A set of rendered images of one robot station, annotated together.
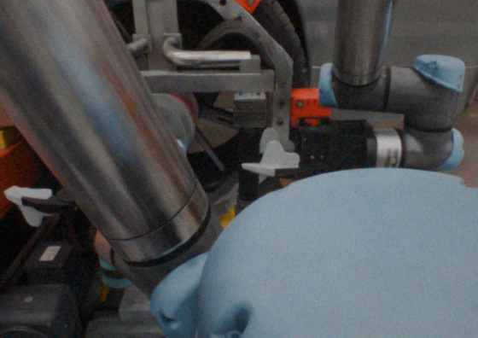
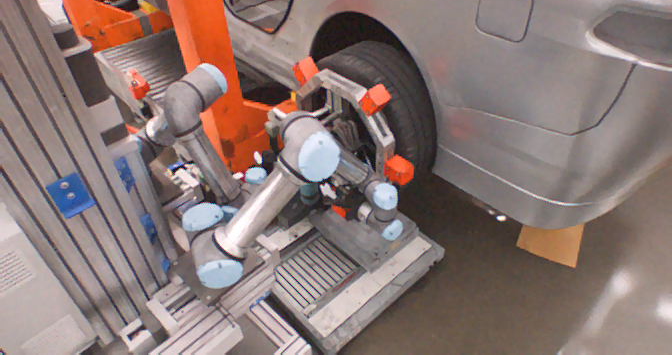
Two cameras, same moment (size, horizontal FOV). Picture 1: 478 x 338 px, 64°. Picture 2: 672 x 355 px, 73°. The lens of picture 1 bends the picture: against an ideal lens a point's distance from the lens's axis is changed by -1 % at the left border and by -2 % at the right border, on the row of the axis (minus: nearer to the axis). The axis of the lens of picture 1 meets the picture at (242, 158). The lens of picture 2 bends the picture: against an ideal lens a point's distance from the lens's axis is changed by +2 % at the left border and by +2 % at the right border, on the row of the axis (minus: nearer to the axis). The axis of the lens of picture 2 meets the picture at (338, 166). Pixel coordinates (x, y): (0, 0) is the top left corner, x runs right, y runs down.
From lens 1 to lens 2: 136 cm
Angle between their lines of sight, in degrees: 45
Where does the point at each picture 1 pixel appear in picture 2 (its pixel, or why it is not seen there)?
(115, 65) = (212, 172)
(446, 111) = (378, 213)
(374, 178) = (213, 209)
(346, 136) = (351, 198)
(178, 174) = (224, 190)
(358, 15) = not seen: hidden behind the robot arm
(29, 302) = not seen: hidden behind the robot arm
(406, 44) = (496, 161)
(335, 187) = (210, 207)
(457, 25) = (533, 167)
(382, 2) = not seen: hidden behind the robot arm
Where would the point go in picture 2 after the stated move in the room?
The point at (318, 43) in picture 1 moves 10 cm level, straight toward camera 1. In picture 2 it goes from (442, 133) to (421, 141)
